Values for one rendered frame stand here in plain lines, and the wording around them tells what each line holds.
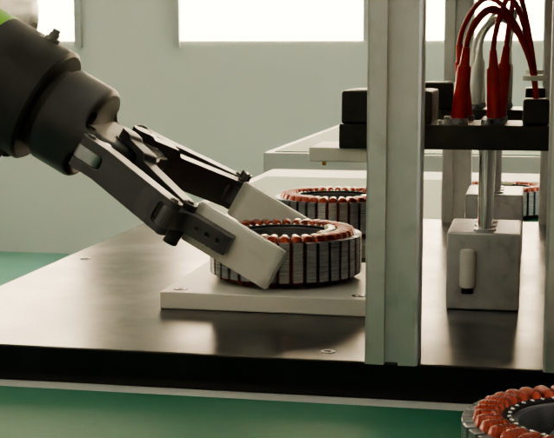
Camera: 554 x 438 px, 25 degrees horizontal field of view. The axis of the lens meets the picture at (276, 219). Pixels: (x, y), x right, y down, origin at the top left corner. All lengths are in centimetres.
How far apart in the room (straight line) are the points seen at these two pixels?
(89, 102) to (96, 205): 508
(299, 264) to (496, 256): 14
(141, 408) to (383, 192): 18
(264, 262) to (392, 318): 16
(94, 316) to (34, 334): 6
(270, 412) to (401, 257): 11
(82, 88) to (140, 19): 496
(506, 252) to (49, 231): 530
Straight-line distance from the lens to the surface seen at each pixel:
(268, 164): 254
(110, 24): 594
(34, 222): 613
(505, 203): 112
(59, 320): 86
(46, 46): 96
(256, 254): 87
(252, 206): 100
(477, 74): 113
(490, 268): 88
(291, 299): 86
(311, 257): 88
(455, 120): 88
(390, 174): 72
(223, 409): 71
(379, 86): 71
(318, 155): 89
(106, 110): 95
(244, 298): 87
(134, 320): 85
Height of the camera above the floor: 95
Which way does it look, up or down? 7 degrees down
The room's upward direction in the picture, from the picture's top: straight up
